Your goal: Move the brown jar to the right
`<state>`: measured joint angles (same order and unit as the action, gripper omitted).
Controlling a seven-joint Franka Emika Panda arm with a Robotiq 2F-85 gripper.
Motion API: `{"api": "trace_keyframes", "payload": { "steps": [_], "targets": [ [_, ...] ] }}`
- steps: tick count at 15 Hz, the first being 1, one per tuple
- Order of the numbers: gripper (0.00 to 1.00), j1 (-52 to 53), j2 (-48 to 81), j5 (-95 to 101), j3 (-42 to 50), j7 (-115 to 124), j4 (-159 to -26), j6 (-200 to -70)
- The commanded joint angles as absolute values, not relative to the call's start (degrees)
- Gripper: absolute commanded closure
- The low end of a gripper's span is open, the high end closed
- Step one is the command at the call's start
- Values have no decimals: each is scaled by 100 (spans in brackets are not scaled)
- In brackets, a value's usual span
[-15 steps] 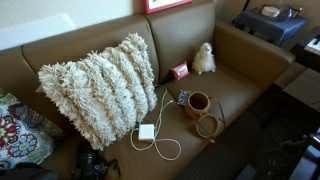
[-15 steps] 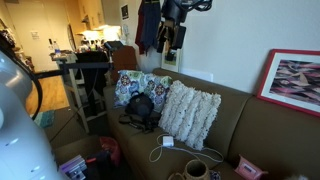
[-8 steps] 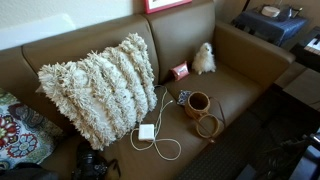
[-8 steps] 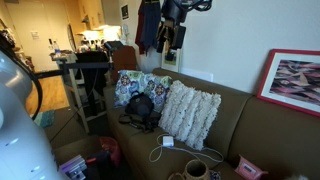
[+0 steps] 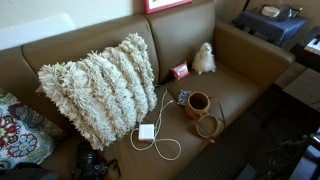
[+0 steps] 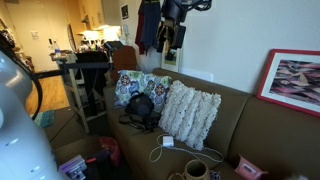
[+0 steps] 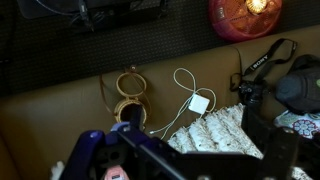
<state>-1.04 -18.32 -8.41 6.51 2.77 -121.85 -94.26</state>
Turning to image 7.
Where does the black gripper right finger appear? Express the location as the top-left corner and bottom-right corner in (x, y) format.
(241, 106), (300, 180)

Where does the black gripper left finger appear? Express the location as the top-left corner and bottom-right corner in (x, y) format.
(115, 105), (188, 180)

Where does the brown wicker jar with lid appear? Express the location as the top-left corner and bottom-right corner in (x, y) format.
(99, 64), (153, 132)

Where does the floral patterned pillow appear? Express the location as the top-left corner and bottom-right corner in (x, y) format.
(273, 109), (320, 140)

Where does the white fluffy pillow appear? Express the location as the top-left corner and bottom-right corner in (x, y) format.
(167, 102), (314, 180)

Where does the black soft bag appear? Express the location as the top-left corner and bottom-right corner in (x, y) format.
(275, 54), (320, 115)

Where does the blue plastic connector piece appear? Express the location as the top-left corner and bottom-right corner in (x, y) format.
(60, 121), (134, 180)

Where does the white power adapter brick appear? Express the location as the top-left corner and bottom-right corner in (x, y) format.
(188, 93), (211, 115)

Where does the brown sofa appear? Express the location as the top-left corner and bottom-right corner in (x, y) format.
(0, 24), (320, 180)

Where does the white fluffy toy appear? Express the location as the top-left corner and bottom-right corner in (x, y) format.
(50, 160), (66, 180)

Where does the white charger cable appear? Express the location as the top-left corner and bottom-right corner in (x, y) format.
(149, 67), (218, 140)

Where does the black Sony camera with strap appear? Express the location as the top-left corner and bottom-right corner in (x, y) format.
(229, 37), (298, 107)

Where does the black cable bundle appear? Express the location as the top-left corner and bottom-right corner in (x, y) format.
(68, 0), (169, 33)

